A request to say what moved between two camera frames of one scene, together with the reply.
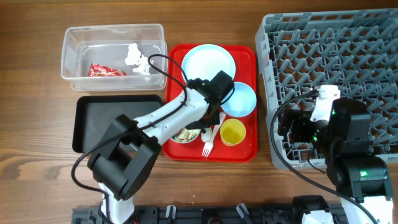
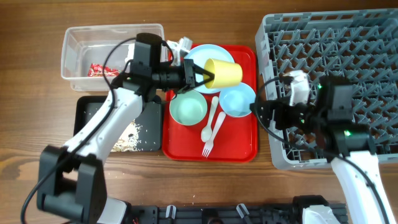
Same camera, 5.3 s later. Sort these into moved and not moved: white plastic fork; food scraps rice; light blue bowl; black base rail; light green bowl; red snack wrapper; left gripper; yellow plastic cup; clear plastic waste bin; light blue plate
Moved: yellow plastic cup; food scraps rice; light green bowl; left gripper
Not moved: red snack wrapper; white plastic fork; clear plastic waste bin; light blue plate; light blue bowl; black base rail
